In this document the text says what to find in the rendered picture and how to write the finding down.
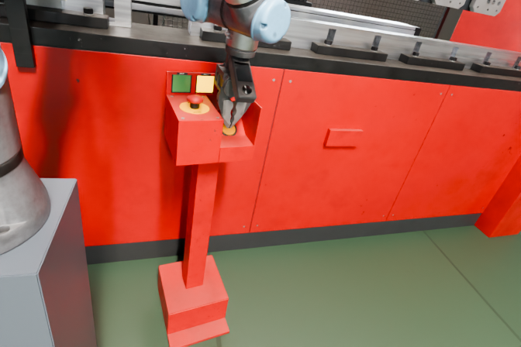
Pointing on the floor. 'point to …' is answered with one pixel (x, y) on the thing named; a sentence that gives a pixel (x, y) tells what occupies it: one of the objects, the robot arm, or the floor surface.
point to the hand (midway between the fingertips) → (230, 125)
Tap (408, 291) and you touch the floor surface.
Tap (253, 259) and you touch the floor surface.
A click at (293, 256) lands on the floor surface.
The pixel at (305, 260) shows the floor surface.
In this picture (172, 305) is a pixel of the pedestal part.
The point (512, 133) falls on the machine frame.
